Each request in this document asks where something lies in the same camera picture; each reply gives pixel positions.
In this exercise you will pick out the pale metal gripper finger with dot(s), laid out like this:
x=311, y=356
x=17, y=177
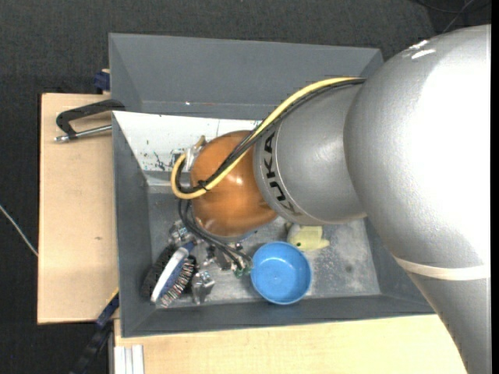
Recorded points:
x=179, y=233
x=203, y=284

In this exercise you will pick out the black ribbed curved object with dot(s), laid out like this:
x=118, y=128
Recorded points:
x=154, y=271

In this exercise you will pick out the blue plastic bowl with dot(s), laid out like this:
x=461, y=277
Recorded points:
x=280, y=273

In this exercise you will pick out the pale yellow toy duck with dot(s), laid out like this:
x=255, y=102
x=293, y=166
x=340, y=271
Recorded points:
x=308, y=238

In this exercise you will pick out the pale flat board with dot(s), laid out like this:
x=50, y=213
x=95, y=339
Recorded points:
x=74, y=209

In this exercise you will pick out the grey metal bin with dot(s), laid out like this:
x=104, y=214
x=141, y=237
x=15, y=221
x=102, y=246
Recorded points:
x=234, y=72

